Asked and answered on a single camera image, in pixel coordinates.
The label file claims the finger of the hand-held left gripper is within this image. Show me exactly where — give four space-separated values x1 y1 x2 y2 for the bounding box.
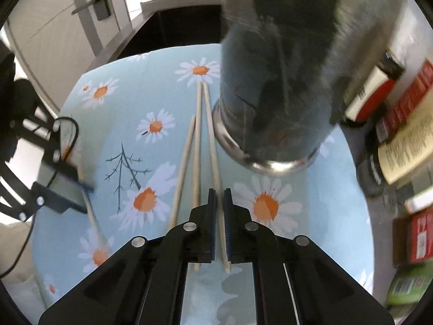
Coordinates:
15 106 96 193
0 161 89 222

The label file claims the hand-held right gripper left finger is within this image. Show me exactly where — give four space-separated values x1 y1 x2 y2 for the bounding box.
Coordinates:
38 188 218 325

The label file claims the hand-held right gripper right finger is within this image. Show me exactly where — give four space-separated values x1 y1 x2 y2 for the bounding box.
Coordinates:
223 188 395 325

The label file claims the wooden chopstick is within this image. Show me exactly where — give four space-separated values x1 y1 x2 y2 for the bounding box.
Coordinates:
79 165 106 245
191 82 203 272
167 115 197 233

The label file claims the dark cylindrical chopstick holder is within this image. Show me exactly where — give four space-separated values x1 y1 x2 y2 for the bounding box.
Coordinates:
212 0 411 177

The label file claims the blue daisy-print tablecloth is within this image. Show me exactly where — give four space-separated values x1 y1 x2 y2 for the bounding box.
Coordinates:
31 42 375 325

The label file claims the black kitchen sink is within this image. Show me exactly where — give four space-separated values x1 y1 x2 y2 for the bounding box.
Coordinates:
114 3 224 60

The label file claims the brown bottle cream label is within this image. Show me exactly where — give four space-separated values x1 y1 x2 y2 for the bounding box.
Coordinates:
356 105 433 197

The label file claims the green label oil bottle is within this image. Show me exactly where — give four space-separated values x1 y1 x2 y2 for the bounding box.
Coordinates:
385 263 433 308

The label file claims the black-capped bottle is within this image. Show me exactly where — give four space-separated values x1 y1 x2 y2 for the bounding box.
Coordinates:
375 60 433 143

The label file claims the black cable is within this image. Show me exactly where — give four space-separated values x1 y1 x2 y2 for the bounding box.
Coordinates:
0 116 81 279

